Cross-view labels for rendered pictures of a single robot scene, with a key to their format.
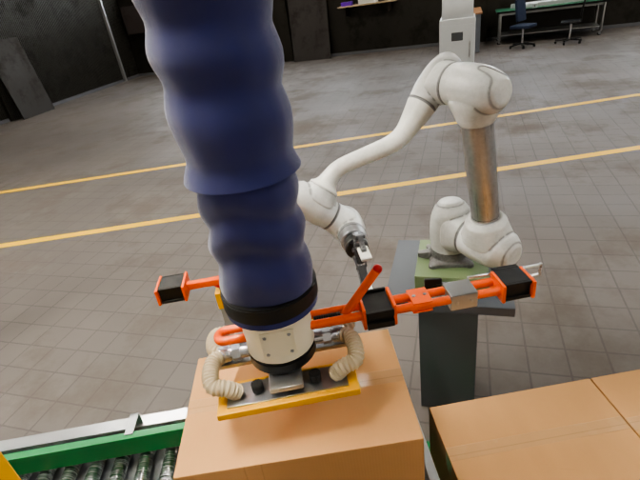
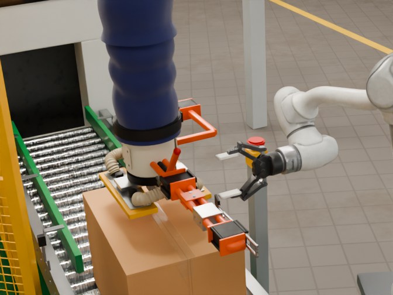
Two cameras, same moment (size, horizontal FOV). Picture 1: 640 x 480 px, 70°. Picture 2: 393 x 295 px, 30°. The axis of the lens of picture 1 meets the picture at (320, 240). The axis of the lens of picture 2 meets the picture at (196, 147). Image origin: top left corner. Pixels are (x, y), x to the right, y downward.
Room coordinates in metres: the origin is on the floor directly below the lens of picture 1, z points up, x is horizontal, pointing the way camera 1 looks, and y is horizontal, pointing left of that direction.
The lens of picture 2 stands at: (0.30, -2.03, 2.23)
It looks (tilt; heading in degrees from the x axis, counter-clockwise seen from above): 25 degrees down; 71
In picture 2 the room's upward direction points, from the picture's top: 4 degrees counter-clockwise
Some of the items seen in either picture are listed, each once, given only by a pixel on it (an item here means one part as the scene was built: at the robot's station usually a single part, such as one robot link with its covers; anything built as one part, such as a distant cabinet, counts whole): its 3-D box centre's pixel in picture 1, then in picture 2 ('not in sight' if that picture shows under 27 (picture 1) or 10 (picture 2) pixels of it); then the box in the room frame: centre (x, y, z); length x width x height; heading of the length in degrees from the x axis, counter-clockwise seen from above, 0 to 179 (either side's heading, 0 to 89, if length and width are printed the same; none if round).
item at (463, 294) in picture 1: (459, 294); (207, 216); (0.91, -0.33, 1.18); 0.07 x 0.07 x 0.04; 3
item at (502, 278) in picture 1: (511, 284); (226, 237); (0.91, -0.46, 1.19); 0.08 x 0.07 x 0.05; 93
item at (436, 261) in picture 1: (444, 251); not in sight; (1.64, -0.52, 0.85); 0.22 x 0.18 x 0.06; 78
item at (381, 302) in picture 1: (376, 308); (178, 184); (0.90, -0.11, 1.19); 0.10 x 0.08 x 0.06; 3
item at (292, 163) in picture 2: (353, 238); (286, 160); (1.27, -0.11, 1.18); 0.09 x 0.06 x 0.09; 93
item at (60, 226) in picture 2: not in sight; (31, 184); (0.58, 1.29, 0.60); 1.60 x 0.11 x 0.09; 92
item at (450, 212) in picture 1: (450, 224); not in sight; (1.62, -0.54, 0.98); 0.18 x 0.16 x 0.22; 27
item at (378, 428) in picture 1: (306, 440); (161, 264); (0.89, 0.13, 0.75); 0.60 x 0.40 x 0.40; 91
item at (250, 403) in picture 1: (287, 385); (126, 187); (0.79, 0.13, 1.08); 0.34 x 0.10 x 0.05; 93
